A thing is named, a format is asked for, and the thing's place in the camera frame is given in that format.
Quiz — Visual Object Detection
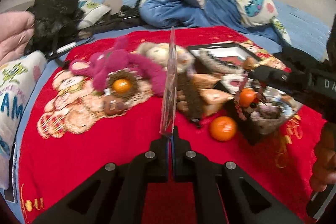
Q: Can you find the brown capybara toy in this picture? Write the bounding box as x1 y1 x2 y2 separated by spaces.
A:
103 95 128 116

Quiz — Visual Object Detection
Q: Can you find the brown fuzzy hair clip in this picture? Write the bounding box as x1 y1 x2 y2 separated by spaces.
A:
177 71 203 128

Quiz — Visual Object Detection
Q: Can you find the black card packet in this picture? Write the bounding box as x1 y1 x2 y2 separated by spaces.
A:
159 27 178 138

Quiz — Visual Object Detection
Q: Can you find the brown crochet scrunchie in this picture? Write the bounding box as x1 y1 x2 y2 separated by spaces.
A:
107 69 138 101

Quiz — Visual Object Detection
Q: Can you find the person's hand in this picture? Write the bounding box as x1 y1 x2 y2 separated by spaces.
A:
310 122 335 192

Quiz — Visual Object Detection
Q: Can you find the black clothing pile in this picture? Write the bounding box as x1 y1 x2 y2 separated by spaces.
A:
274 19 336 75

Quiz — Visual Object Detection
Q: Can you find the tangerine in box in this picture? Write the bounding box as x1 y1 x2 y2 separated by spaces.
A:
239 88 256 108

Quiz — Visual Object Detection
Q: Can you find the black cardboard box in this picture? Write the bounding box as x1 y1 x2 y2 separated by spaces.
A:
187 41 302 145

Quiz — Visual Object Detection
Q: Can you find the tangerine beside box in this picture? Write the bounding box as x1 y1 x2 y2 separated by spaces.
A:
210 117 237 141

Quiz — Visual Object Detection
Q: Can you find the white black hair claw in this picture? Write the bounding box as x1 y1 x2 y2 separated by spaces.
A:
199 48 244 75

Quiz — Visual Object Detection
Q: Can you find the gold snack packet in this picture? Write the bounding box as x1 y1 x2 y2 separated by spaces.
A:
199 89 234 117
191 74 221 90

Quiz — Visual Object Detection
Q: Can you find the red plush blanket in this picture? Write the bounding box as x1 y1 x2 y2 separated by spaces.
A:
18 27 325 223

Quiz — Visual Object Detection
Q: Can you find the smartphone in case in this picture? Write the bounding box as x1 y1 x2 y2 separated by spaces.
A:
4 142 18 203

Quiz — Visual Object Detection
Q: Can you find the tangerine inside scrunchie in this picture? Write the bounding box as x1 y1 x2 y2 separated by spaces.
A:
112 79 131 94

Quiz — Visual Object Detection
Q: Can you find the cream plush rabbit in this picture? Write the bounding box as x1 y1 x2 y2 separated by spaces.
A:
136 42 195 73

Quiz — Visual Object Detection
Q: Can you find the blue cartoon duvet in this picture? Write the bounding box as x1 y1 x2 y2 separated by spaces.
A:
139 0 291 46

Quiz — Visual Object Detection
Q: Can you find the magenta plush bunny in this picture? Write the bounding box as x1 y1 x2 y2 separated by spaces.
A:
69 37 166 97

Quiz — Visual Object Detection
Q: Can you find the white monsters pillow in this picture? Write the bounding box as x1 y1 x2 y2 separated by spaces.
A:
0 51 47 189

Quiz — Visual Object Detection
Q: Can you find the black puffer jacket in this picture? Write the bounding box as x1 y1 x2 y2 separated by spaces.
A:
24 0 86 55

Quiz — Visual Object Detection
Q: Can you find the small monsters pillow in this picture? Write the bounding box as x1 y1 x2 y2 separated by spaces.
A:
77 0 110 30

